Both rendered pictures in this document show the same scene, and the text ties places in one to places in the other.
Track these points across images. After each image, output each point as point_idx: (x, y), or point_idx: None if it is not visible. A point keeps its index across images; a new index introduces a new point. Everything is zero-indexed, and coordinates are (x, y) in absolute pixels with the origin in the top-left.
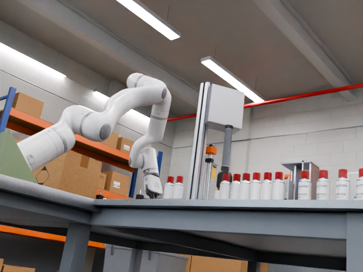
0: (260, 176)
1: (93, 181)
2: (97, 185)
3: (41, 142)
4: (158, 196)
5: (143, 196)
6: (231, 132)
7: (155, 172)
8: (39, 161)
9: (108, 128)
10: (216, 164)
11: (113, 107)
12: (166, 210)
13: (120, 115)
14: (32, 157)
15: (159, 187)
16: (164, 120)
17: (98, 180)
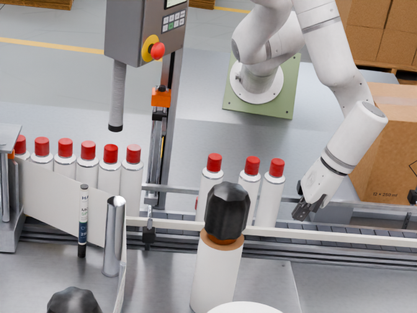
0: (58, 146)
1: (372, 148)
2: (373, 159)
3: None
4: (306, 202)
5: (298, 186)
6: (112, 60)
7: (321, 153)
8: (242, 78)
9: (233, 46)
10: (161, 130)
11: (248, 14)
12: None
13: (255, 26)
14: (235, 72)
15: (311, 185)
16: (303, 35)
17: (376, 150)
